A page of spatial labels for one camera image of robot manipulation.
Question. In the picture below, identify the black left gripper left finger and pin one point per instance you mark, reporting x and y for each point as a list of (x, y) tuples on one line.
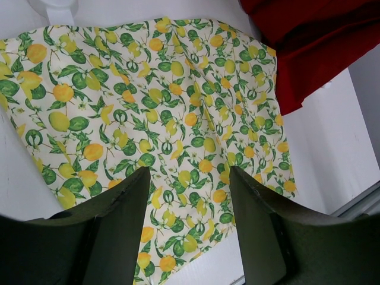
[(96, 242)]

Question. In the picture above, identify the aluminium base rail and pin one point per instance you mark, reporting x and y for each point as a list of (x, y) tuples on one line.
[(365, 204)]

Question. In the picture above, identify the red garment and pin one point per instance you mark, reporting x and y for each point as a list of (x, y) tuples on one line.
[(314, 41)]

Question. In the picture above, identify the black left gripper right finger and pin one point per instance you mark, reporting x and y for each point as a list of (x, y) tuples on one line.
[(283, 242)]

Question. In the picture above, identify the lemon print skirt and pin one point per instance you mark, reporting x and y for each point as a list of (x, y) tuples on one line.
[(188, 99)]

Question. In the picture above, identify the white metal clothes rack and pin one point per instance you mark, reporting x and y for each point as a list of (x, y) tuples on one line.
[(56, 11)]

